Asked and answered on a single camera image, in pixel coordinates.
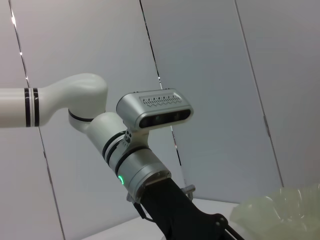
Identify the translucent green fruit bowl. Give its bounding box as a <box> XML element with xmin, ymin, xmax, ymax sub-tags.
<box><xmin>229</xmin><ymin>183</ymin><xmax>320</xmax><ymax>240</ymax></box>

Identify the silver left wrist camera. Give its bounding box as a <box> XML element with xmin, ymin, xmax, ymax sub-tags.
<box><xmin>115</xmin><ymin>87</ymin><xmax>195</xmax><ymax>141</ymax></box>

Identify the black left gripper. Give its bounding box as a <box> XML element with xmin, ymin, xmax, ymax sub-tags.
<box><xmin>136</xmin><ymin>177</ymin><xmax>247</xmax><ymax>240</ymax></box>

